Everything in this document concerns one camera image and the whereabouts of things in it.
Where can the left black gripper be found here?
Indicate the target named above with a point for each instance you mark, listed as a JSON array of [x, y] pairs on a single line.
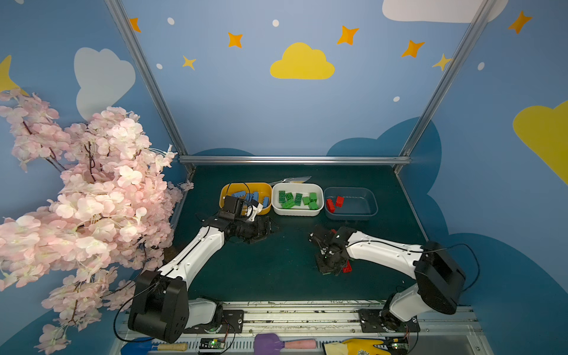
[[256, 228]]

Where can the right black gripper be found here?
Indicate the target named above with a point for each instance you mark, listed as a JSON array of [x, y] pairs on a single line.
[[328, 256]]

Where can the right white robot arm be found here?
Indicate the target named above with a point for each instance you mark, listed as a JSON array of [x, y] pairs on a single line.
[[439, 279]]

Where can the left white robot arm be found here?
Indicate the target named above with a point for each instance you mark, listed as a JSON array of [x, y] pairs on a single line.
[[161, 308]]

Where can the yellow plastic bin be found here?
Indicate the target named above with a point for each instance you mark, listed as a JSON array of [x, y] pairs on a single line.
[[263, 188]]

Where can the teal plastic bin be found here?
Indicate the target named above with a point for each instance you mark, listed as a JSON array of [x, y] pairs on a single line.
[[360, 203]]

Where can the white plastic bin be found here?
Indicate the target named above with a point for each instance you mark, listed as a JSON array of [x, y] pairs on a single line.
[[294, 188]]

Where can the purple toy shovel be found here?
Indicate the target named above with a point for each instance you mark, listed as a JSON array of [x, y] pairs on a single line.
[[271, 344]]

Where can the green circuit board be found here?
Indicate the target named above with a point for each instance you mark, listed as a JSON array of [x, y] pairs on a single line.
[[211, 345]]

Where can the pink cherry blossom tree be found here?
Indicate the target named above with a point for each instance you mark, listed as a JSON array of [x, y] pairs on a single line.
[[113, 211]]

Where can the blue toy shovel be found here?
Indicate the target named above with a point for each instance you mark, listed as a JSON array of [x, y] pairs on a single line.
[[146, 347]]

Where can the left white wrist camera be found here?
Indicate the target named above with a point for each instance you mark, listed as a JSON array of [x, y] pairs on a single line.
[[252, 211]]

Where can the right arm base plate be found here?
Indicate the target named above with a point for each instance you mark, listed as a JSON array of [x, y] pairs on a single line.
[[373, 321]]

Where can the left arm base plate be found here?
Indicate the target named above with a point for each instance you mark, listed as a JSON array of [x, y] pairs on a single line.
[[231, 321]]

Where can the horizontal metal frame bar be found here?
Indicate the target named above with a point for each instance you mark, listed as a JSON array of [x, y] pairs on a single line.
[[292, 160]]

